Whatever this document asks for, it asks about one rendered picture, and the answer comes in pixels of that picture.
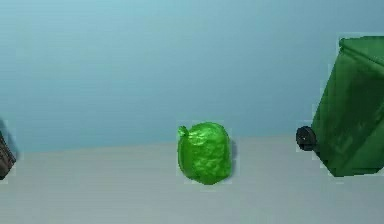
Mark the dark brown wooden furniture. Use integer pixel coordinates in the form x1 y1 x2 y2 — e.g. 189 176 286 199
0 130 17 181

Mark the green wheeled bin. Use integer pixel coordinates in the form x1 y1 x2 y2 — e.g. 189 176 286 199
295 35 384 178

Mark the green tied garbage bag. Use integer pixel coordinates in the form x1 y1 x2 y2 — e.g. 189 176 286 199
176 121 233 185

